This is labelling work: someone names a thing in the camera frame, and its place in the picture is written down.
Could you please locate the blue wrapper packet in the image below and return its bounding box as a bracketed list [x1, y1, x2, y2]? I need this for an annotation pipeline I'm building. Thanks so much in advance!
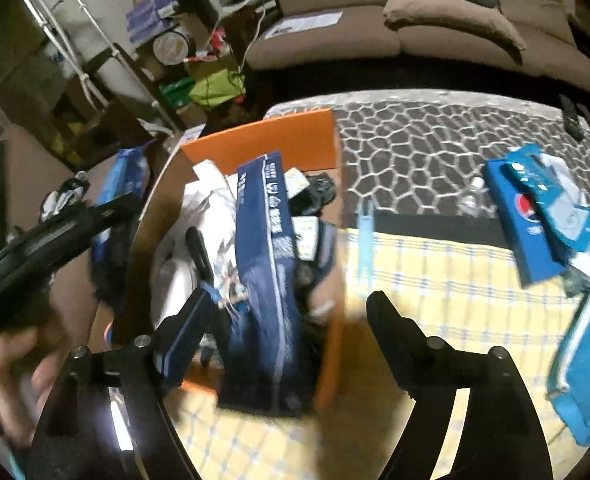
[90, 140, 156, 306]

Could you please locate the dark blue snack bag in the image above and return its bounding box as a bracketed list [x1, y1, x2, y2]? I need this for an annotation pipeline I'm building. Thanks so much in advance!
[218, 152, 314, 417]

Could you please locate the small clear plastic bottle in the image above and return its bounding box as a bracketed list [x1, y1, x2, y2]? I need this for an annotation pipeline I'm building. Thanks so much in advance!
[458, 177, 485, 217]

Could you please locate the person's hand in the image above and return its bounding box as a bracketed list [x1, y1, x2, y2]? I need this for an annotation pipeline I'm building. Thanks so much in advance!
[0, 318, 72, 449]

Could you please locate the cyan mesh pouch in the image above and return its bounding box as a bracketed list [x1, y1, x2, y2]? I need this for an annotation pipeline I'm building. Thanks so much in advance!
[545, 284, 590, 449]

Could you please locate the brown armchair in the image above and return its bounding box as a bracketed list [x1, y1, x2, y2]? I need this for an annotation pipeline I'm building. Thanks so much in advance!
[1, 124, 98, 344]

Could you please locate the blue Pepsi box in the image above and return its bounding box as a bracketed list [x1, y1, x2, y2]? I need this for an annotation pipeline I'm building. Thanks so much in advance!
[481, 159, 564, 288]

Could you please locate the light blue opened packet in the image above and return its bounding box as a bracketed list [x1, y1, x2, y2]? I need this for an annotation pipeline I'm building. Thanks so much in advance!
[506, 144, 590, 264]

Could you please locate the orange cardboard box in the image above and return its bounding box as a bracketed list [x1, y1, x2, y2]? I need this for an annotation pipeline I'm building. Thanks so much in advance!
[109, 107, 349, 413]

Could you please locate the round tin can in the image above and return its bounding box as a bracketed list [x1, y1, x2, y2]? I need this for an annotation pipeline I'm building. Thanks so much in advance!
[153, 30, 195, 66]

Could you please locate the green plastic bag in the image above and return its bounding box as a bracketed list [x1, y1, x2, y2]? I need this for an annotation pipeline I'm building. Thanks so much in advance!
[190, 68, 246, 108]

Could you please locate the white metal rack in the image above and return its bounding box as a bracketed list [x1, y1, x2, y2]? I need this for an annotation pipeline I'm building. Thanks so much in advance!
[22, 0, 184, 132]

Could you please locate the black remote control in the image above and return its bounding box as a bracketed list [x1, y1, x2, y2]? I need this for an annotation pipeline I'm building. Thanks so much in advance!
[560, 94, 584, 142]

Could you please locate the brown sofa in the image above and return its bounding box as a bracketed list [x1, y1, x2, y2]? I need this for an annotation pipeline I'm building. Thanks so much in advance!
[247, 0, 590, 103]

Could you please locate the brown cushion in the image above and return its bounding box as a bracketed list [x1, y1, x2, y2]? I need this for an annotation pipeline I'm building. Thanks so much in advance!
[383, 0, 526, 51]

